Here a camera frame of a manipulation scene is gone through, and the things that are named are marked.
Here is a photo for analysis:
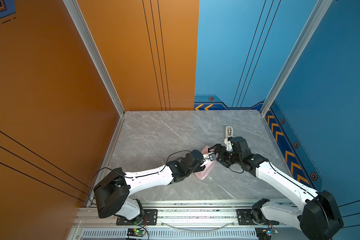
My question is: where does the white tape dispenser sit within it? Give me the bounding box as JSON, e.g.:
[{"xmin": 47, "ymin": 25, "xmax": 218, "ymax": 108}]
[{"xmin": 225, "ymin": 126, "xmax": 233, "ymax": 139}]

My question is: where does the left aluminium corner post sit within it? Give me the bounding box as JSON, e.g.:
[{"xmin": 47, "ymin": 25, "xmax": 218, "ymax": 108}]
[{"xmin": 63, "ymin": 0, "xmax": 126, "ymax": 117}]

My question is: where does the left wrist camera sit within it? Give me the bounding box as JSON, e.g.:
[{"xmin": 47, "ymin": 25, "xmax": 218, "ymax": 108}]
[{"xmin": 204, "ymin": 152, "xmax": 217, "ymax": 162}]

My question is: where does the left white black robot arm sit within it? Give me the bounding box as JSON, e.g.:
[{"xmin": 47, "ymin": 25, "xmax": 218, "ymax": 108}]
[{"xmin": 94, "ymin": 150, "xmax": 207, "ymax": 224}]

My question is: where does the aluminium front rail frame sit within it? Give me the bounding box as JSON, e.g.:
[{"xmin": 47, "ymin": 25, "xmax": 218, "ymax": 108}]
[{"xmin": 68, "ymin": 199, "xmax": 307, "ymax": 240}]

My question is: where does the aluminium corner post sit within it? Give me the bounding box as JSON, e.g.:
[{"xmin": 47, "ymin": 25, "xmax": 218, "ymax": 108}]
[
  {"xmin": 63, "ymin": 0, "xmax": 126, "ymax": 117},
  {"xmin": 260, "ymin": 0, "xmax": 333, "ymax": 117}
]

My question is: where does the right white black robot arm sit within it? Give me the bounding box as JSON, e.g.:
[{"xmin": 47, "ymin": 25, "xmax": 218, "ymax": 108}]
[{"xmin": 208, "ymin": 137, "xmax": 344, "ymax": 240}]

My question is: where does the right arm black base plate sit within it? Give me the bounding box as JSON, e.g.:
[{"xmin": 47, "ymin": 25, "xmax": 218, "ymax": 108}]
[{"xmin": 236, "ymin": 209, "xmax": 280, "ymax": 226}]

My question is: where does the left green circuit board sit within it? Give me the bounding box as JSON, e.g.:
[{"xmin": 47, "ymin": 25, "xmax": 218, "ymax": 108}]
[{"xmin": 126, "ymin": 228, "xmax": 148, "ymax": 240}]

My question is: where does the purple wrapping paper sheet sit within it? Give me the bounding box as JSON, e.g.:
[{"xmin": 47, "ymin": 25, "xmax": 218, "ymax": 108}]
[{"xmin": 194, "ymin": 161, "xmax": 217, "ymax": 180}]

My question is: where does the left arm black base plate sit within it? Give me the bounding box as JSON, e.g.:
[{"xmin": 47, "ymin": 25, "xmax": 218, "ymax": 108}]
[{"xmin": 116, "ymin": 209, "xmax": 158, "ymax": 226}]

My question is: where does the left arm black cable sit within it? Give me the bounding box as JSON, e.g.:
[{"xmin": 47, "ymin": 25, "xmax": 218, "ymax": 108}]
[{"xmin": 87, "ymin": 167, "xmax": 121, "ymax": 206}]

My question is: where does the right green circuit board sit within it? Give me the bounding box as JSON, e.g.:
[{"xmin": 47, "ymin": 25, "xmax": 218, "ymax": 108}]
[{"xmin": 255, "ymin": 228, "xmax": 272, "ymax": 240}]

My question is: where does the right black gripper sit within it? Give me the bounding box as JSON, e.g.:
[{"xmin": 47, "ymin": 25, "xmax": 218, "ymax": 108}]
[{"xmin": 205, "ymin": 144, "xmax": 242, "ymax": 168}]

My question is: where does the green circuit board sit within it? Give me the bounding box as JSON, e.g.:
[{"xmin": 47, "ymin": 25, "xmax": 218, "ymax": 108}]
[
  {"xmin": 255, "ymin": 228, "xmax": 272, "ymax": 240},
  {"xmin": 126, "ymin": 228, "xmax": 148, "ymax": 240}
]

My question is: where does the clear curved cable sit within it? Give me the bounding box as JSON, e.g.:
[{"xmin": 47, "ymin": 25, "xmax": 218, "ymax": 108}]
[{"xmin": 158, "ymin": 220, "xmax": 238, "ymax": 232}]

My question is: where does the right aluminium corner post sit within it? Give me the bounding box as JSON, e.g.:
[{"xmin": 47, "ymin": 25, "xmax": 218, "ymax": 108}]
[{"xmin": 260, "ymin": 0, "xmax": 333, "ymax": 117}]

